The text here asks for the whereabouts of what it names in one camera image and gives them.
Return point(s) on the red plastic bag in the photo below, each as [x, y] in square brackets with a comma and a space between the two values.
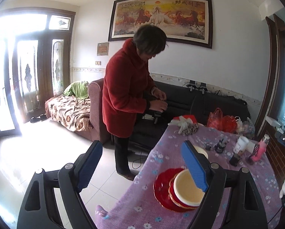
[230, 124]
[215, 119]

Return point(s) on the green cloth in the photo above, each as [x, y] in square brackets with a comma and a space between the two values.
[78, 89]

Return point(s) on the leopard print cloth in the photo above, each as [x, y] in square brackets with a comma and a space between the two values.
[192, 128]

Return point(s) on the framed horse painting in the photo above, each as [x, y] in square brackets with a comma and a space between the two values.
[161, 21]

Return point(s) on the dark bottle with wooden cap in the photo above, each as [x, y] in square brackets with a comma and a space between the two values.
[234, 159]

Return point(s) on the black sofa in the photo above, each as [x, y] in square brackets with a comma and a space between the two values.
[180, 100]

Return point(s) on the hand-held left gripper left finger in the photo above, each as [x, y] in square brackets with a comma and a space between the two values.
[90, 164]

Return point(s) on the cream plastic bowl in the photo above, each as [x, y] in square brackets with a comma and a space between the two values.
[202, 153]
[187, 190]

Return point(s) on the white tissue pack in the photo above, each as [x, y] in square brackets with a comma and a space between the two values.
[251, 146]

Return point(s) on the white plastic jar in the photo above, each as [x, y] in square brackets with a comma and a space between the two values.
[240, 144]

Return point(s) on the small black object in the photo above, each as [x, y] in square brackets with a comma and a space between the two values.
[208, 147]

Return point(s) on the wooden glass door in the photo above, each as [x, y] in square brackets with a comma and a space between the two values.
[44, 71]

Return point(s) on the red box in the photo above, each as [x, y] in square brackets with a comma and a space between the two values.
[190, 117]

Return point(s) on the clear plastic bag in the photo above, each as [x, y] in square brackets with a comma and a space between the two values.
[247, 128]

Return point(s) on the leaf printed blanket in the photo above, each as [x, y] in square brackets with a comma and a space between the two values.
[68, 112]

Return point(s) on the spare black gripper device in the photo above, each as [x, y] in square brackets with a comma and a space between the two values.
[191, 85]
[203, 87]

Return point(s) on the pink thermos with knitted sleeve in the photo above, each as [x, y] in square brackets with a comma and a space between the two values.
[260, 149]

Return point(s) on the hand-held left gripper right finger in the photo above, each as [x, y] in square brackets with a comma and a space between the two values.
[194, 169]

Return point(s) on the small black bottle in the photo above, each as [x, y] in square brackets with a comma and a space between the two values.
[220, 146]

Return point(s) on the wall switch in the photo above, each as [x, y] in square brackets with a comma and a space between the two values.
[98, 63]

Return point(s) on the dark slipper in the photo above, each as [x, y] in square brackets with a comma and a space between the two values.
[42, 117]
[34, 120]

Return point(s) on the wall panel box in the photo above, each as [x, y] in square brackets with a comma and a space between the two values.
[102, 49]

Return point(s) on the wooden door frame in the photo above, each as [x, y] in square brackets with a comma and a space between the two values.
[273, 76]

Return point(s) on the purple floral tablecloth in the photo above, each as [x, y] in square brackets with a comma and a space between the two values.
[137, 195]

